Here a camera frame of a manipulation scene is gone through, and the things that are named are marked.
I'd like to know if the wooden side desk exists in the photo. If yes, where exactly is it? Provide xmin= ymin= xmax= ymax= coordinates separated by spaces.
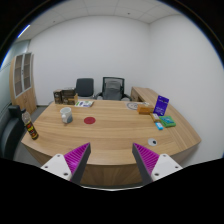
xmin=130 ymin=86 xmax=160 ymax=105

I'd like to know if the small dark brown box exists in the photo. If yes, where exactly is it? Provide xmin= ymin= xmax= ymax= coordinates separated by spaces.
xmin=52 ymin=89 xmax=63 ymax=105

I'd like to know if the round grey white pad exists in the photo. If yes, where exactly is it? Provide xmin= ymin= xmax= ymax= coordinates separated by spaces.
xmin=126 ymin=101 xmax=143 ymax=111

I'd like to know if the black leather sofa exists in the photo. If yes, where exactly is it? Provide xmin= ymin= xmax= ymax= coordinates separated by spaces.
xmin=0 ymin=104 xmax=27 ymax=161

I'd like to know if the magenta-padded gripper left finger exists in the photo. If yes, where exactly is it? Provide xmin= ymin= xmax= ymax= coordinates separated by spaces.
xmin=40 ymin=142 xmax=92 ymax=186

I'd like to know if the white green purple leaflet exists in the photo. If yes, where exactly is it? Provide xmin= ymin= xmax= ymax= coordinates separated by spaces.
xmin=74 ymin=100 xmax=95 ymax=109

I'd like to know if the small blue box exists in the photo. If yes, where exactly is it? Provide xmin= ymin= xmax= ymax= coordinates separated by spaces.
xmin=154 ymin=121 xmax=165 ymax=131

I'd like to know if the black mesh-back office chair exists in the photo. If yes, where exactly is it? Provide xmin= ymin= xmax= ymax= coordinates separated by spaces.
xmin=95 ymin=76 xmax=132 ymax=102

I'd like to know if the orange cardboard box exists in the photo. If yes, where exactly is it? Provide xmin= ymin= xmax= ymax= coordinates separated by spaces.
xmin=137 ymin=103 xmax=155 ymax=116

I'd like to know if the small yellow box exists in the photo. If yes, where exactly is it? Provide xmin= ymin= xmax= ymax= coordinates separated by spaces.
xmin=149 ymin=112 xmax=161 ymax=123

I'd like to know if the purple standing card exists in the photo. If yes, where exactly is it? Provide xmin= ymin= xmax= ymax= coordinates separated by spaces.
xmin=153 ymin=95 xmax=170 ymax=117

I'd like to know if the flat round red coaster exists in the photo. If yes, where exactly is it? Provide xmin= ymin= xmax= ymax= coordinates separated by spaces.
xmin=83 ymin=116 xmax=97 ymax=125

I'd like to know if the brown cardboard box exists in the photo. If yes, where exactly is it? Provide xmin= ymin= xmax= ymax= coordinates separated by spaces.
xmin=62 ymin=93 xmax=79 ymax=106

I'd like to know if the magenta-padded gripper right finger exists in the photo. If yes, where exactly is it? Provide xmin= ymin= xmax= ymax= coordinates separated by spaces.
xmin=132 ymin=142 xmax=184 ymax=186

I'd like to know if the black solid-back office chair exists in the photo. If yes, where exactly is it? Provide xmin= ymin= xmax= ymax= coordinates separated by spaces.
xmin=74 ymin=77 xmax=96 ymax=100

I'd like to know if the white ceramic mug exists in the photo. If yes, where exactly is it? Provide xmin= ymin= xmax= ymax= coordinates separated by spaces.
xmin=59 ymin=106 xmax=74 ymax=125

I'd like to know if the wooden glass-door shelf cabinet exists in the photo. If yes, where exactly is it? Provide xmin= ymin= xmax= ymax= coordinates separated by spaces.
xmin=9 ymin=51 xmax=38 ymax=115

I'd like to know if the clear black-capped drink bottle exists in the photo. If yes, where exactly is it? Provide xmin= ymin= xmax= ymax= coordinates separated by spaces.
xmin=21 ymin=109 xmax=40 ymax=141

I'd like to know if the green flat box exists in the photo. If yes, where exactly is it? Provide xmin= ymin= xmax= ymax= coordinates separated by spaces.
xmin=158 ymin=115 xmax=177 ymax=129

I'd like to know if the round grey cable grommet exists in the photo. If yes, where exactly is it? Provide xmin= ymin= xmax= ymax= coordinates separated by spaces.
xmin=147 ymin=137 xmax=158 ymax=147

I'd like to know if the flat dark brown box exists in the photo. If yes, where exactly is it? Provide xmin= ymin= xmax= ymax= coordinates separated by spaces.
xmin=60 ymin=87 xmax=76 ymax=98

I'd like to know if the long ceiling light strip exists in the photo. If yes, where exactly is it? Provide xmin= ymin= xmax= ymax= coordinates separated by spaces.
xmin=16 ymin=23 xmax=32 ymax=40

